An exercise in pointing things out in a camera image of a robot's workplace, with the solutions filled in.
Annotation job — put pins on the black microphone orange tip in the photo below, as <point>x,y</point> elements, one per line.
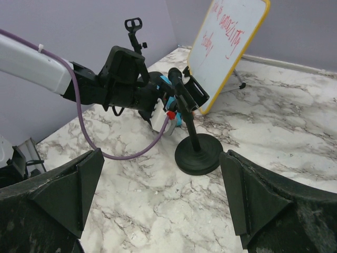
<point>186,93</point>

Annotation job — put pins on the yellow-framed whiteboard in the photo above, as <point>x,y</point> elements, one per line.
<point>226,32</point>

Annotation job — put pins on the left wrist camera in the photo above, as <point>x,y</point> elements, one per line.
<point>164,120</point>

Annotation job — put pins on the black microphone stand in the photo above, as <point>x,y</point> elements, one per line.
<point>198,154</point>
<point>132,26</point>

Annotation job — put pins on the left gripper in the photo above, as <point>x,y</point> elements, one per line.
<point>149,96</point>

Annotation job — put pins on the blue-headed microphone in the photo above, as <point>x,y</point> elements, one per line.
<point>166,88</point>

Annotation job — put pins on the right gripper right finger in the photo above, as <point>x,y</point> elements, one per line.
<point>272,213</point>

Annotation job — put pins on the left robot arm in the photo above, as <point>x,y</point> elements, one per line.
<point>122,82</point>

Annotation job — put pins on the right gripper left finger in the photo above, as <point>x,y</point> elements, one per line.
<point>48,212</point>

